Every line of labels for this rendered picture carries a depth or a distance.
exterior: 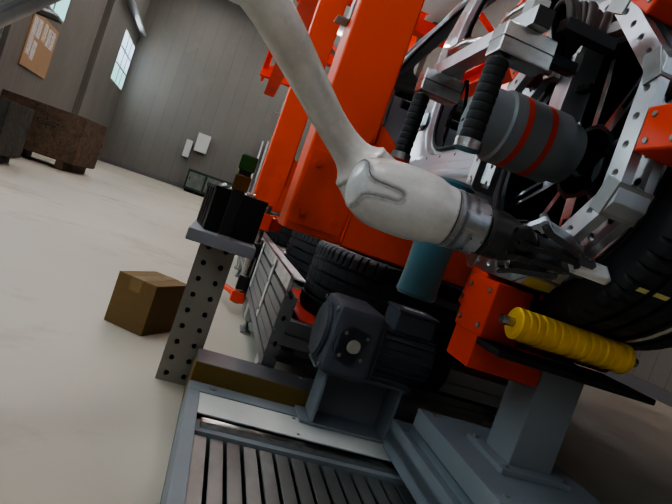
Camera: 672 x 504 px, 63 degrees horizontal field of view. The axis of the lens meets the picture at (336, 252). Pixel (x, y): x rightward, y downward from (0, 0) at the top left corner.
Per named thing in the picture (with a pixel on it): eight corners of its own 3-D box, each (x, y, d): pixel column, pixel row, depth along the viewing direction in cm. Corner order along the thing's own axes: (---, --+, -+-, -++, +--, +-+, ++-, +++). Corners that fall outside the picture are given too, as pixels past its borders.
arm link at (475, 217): (464, 218, 76) (501, 232, 77) (461, 175, 82) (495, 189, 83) (431, 256, 82) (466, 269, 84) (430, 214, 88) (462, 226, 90)
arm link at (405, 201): (473, 182, 76) (438, 181, 89) (372, 143, 73) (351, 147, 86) (446, 255, 77) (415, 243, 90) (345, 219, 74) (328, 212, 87)
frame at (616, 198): (610, 315, 83) (742, -33, 80) (574, 302, 81) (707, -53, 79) (460, 265, 136) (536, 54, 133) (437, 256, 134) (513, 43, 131)
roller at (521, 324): (641, 382, 100) (653, 353, 99) (503, 338, 93) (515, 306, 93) (619, 372, 105) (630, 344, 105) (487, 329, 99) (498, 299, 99)
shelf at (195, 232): (252, 260, 135) (256, 248, 134) (184, 238, 131) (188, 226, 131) (246, 242, 176) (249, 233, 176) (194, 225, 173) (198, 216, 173)
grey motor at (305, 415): (450, 474, 136) (498, 342, 134) (291, 433, 126) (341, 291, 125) (424, 440, 153) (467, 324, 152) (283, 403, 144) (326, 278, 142)
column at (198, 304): (189, 387, 155) (237, 247, 153) (154, 377, 153) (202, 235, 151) (192, 375, 165) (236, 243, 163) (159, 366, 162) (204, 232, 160)
